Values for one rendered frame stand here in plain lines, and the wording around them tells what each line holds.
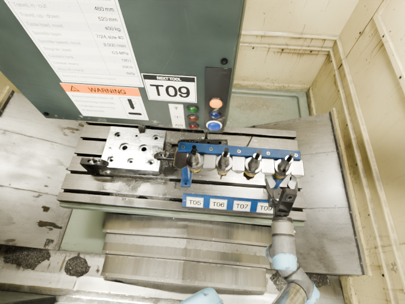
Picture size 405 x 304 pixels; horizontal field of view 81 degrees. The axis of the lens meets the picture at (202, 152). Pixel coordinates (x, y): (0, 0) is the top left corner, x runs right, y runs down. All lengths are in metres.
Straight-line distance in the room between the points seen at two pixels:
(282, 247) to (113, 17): 0.78
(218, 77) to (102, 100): 0.26
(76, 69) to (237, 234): 1.07
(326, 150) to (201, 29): 1.26
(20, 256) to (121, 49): 1.40
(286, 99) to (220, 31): 1.66
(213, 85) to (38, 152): 1.44
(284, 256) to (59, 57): 0.80
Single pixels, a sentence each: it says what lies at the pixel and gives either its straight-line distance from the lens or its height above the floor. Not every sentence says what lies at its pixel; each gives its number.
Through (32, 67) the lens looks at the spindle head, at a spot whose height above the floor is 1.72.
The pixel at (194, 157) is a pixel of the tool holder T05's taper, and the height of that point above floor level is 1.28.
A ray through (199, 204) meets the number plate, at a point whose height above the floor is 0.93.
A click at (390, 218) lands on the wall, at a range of 1.20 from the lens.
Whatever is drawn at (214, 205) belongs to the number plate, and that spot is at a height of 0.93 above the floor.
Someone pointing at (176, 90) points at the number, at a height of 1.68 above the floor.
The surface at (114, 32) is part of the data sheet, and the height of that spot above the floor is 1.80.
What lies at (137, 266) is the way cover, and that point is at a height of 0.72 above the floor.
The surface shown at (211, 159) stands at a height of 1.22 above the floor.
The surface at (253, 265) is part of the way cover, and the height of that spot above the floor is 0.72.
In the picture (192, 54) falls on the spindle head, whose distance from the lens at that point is 0.41.
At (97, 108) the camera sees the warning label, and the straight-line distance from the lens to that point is 0.59.
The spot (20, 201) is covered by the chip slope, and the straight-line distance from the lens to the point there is 1.68.
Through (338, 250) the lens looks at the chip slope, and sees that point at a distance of 1.38.
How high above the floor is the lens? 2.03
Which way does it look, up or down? 62 degrees down
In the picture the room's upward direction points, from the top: straight up
